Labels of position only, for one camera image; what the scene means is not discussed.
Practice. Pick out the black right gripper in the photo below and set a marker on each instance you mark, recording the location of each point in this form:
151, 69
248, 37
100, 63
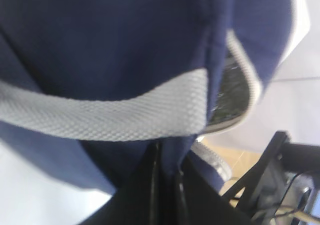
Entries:
281, 188

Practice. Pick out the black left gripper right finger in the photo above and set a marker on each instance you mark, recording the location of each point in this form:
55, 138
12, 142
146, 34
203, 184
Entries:
197, 203

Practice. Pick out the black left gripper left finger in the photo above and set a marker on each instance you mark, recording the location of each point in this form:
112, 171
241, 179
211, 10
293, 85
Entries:
141, 200

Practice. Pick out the navy blue insulated lunch bag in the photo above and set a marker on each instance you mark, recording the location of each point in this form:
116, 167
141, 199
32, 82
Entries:
87, 85

